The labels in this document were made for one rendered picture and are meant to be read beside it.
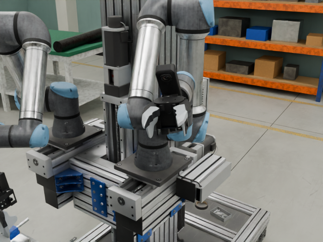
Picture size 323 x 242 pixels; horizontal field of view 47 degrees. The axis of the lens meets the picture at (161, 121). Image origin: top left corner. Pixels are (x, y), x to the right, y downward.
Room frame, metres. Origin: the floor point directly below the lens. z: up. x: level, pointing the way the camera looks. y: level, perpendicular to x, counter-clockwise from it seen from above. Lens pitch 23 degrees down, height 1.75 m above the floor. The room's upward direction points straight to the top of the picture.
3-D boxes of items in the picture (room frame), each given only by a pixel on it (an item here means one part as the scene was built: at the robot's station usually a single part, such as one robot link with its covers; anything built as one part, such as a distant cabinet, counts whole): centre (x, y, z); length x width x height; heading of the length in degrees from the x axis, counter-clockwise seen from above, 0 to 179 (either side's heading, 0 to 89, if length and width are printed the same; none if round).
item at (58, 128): (1.57, 0.43, 1.09); 0.15 x 0.15 x 0.10
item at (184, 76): (1.00, -0.05, 1.43); 0.11 x 0.08 x 0.09; 170
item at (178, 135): (1.00, -0.04, 1.34); 0.11 x 0.08 x 0.11; 80
